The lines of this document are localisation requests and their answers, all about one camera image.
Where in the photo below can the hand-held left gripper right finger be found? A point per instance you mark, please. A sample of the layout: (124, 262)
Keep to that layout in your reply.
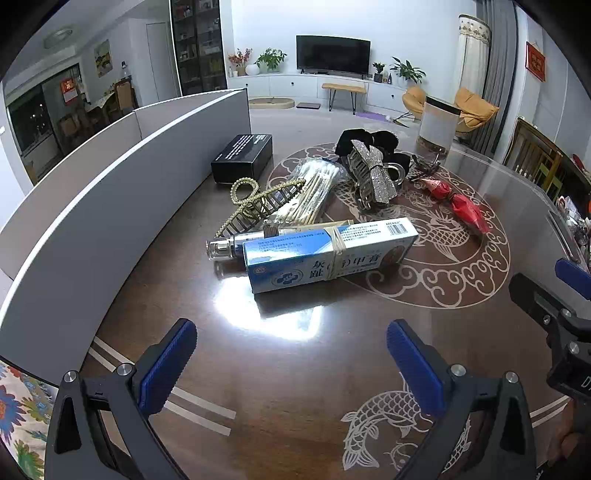
(411, 364)

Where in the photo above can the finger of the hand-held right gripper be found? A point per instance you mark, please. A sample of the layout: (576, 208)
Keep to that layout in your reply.
(572, 274)
(531, 295)

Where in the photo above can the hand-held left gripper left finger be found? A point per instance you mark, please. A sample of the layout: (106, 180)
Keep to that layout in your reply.
(166, 364)

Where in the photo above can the red hair bow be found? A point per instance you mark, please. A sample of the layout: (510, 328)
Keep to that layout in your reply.
(461, 207)

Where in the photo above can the blue white medicine box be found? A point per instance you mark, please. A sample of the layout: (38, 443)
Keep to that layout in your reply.
(300, 267)

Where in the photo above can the gold pearl hair claw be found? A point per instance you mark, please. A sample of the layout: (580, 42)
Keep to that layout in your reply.
(258, 210)

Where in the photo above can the brown patterned glossy desktop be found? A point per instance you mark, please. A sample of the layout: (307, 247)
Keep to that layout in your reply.
(277, 392)

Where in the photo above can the person's right hand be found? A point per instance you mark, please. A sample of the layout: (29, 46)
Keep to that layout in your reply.
(568, 434)

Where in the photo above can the pile of assorted small items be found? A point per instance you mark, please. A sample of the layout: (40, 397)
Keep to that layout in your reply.
(577, 221)

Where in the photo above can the dark wooden chair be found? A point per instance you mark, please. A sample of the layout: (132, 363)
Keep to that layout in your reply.
(531, 152)

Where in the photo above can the grey partition board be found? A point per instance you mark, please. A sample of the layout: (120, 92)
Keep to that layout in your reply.
(184, 110)
(69, 157)
(69, 277)

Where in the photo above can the clear glass spray bottle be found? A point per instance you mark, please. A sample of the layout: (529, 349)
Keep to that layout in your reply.
(226, 247)

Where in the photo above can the floral patterned cloth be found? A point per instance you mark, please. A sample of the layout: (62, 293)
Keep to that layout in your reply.
(18, 415)

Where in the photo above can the dark translucent hair claw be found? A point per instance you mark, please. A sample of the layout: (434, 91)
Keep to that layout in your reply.
(427, 164)

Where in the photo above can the yellow lounge chair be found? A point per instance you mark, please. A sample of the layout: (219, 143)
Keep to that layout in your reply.
(475, 108)

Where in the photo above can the rhinestone bow hair claw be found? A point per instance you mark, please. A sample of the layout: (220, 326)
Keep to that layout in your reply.
(376, 175)

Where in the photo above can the glass jar with white label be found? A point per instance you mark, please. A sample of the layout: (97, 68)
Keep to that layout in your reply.
(438, 124)

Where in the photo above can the bag of cotton swabs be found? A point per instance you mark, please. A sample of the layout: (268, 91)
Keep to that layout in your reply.
(314, 189)

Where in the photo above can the grey curtain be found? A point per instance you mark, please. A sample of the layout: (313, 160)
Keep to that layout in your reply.
(498, 69)

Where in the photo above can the black rectangular box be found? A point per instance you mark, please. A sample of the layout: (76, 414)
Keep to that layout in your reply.
(240, 154)

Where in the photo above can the black plush hair accessories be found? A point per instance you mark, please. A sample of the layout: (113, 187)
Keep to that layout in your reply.
(355, 141)

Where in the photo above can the purple floor mat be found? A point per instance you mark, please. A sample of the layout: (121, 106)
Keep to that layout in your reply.
(370, 117)

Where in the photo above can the white cloth-covered standing appliance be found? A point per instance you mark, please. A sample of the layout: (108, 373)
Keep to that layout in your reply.
(471, 55)

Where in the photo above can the broad-leaf green potted plant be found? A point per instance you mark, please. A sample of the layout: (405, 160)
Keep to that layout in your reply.
(406, 69)

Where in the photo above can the small green potted plant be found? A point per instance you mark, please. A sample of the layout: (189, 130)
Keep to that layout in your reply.
(378, 69)

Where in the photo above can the dark floor mat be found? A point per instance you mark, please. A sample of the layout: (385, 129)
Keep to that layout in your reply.
(308, 105)

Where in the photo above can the wooden bench with black legs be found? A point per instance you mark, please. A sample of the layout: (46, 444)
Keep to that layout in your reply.
(344, 86)

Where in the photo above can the beige round pet bed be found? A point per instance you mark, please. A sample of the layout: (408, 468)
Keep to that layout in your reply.
(271, 103)

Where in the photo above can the red square paper decoration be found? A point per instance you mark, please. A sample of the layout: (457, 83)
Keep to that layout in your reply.
(69, 90)

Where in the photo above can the white door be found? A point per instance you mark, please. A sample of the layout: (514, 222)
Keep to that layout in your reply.
(161, 64)

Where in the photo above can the white television cabinet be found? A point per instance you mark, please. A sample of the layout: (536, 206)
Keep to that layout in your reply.
(286, 85)

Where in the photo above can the white round vase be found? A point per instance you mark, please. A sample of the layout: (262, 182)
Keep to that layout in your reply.
(252, 69)

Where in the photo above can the black flat television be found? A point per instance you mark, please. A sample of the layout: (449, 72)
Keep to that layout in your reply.
(332, 55)

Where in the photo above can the red flowers in vase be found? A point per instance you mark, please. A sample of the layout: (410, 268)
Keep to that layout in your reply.
(240, 57)

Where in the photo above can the glass display cabinet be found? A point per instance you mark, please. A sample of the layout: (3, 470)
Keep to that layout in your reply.
(198, 46)

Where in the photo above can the bushy green potted plant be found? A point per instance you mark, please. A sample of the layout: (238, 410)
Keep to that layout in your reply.
(270, 57)

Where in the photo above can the round ceiling lamp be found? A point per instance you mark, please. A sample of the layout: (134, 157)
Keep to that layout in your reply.
(58, 38)

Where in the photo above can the red wall hanging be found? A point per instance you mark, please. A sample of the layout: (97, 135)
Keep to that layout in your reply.
(536, 61)

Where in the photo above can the framed wall painting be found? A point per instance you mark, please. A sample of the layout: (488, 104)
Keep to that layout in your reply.
(103, 57)

